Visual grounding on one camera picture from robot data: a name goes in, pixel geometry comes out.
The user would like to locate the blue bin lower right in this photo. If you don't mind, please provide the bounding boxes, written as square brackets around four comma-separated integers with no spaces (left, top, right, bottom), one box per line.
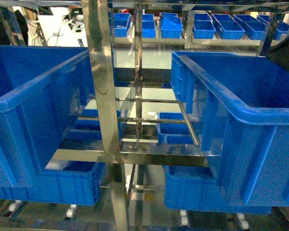
[164,166,272,215]

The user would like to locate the large blue bin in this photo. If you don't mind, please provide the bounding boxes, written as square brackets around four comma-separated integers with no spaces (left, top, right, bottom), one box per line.
[0,46,94,187]
[171,51,289,207]

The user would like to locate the large blue bin upper left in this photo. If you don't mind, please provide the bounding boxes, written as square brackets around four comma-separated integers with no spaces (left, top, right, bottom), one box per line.
[0,46,94,187]

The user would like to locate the small blue bin far row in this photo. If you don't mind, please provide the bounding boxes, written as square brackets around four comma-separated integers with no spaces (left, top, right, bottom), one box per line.
[142,21,156,38]
[160,13,183,39]
[114,13,131,38]

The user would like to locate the large blue bin upper right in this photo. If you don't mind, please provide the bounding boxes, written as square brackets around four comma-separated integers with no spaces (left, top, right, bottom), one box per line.
[171,51,289,207]

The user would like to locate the blue bin lower left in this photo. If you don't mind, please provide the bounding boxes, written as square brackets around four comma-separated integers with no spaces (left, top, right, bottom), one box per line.
[0,162,107,206]

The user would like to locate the stainless steel rack frame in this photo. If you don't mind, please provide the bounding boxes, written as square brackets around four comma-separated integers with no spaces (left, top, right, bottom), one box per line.
[0,0,289,231]

